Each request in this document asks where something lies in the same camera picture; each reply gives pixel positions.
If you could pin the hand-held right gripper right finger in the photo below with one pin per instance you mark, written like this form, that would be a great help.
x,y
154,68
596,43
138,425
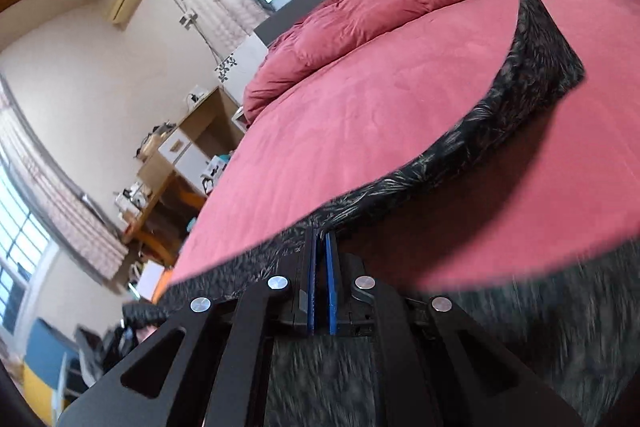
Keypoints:
x,y
332,287

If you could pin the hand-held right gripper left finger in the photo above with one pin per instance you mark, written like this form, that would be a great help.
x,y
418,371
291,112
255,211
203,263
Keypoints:
x,y
311,287

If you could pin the dark leaf print pants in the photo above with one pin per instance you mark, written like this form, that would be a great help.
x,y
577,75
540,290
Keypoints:
x,y
500,132

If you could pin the bed with red sheet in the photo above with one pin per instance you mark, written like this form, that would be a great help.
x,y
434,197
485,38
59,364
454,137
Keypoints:
x,y
350,132

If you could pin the white cardboard box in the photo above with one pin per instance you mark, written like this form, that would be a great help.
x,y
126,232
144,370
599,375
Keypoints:
x,y
150,279

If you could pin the orange wooden table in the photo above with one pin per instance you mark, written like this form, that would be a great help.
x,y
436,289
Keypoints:
x,y
160,217

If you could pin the white drawer cabinet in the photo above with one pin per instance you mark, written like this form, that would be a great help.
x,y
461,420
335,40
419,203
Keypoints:
x,y
185,157

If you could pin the white nightstand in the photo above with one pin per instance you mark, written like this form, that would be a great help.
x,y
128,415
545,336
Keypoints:
x,y
242,117

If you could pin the clutter of bottles and cups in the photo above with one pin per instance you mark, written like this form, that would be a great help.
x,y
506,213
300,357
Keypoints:
x,y
137,199

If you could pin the white leaf print panel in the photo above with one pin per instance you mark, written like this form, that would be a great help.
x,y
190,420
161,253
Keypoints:
x,y
245,59

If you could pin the barred window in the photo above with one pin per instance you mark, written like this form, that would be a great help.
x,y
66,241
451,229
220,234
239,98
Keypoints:
x,y
20,247

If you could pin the white wall socket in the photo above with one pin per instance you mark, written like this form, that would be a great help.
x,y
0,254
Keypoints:
x,y
188,19
196,97

